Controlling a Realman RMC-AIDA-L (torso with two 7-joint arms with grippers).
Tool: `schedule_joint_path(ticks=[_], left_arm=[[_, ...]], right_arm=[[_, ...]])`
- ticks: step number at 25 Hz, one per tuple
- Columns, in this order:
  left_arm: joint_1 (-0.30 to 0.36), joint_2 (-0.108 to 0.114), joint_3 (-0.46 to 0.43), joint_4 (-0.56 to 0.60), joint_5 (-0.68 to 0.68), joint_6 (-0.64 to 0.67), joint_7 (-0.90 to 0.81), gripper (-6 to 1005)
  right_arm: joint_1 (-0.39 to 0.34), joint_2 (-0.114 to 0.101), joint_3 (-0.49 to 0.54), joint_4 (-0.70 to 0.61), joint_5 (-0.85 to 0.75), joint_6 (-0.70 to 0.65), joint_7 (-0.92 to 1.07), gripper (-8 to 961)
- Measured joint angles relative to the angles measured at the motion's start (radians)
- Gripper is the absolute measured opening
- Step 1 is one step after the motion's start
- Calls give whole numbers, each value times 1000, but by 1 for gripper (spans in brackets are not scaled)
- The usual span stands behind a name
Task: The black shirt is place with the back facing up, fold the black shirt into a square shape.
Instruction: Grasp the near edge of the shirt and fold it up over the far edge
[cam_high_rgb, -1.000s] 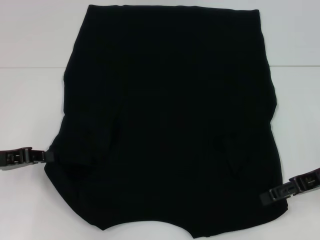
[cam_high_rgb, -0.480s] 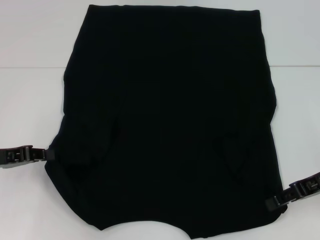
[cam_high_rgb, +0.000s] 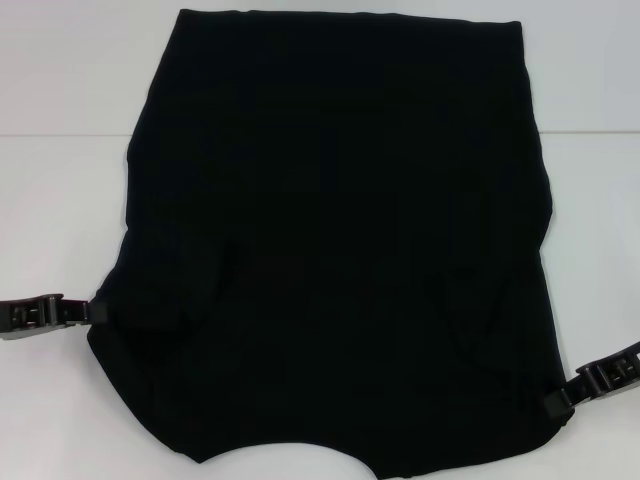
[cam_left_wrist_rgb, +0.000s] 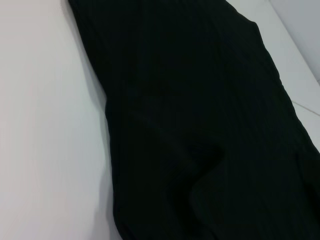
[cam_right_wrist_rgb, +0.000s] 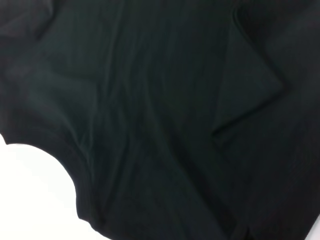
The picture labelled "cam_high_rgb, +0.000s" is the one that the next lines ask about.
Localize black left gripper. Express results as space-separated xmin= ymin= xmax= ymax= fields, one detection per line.
xmin=0 ymin=293 xmax=109 ymax=342

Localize black shirt with FREE print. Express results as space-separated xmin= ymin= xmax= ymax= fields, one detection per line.
xmin=85 ymin=7 xmax=576 ymax=474

